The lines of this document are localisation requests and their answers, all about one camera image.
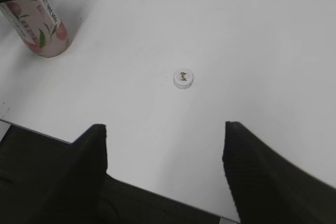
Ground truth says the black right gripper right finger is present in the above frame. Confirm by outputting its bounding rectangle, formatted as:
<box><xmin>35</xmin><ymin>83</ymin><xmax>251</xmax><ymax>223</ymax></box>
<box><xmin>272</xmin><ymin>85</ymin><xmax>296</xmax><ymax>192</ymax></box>
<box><xmin>222</xmin><ymin>121</ymin><xmax>335</xmax><ymax>223</ymax></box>

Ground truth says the white bottle cap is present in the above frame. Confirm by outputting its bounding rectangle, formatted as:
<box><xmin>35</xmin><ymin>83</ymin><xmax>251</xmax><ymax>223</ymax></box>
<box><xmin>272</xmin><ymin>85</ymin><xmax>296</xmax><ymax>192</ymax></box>
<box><xmin>173</xmin><ymin>69</ymin><xmax>194</xmax><ymax>90</ymax></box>

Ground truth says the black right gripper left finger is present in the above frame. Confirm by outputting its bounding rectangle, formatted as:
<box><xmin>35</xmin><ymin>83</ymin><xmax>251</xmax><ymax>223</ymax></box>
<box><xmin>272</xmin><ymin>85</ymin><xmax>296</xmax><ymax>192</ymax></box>
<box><xmin>28</xmin><ymin>124</ymin><xmax>108</xmax><ymax>223</ymax></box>

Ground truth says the pink peach tea bottle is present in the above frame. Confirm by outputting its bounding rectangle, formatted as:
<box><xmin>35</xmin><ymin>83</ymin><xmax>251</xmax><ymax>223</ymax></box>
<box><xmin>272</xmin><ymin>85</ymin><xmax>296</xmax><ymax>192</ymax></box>
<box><xmin>1</xmin><ymin>0</ymin><xmax>69</xmax><ymax>58</ymax></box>

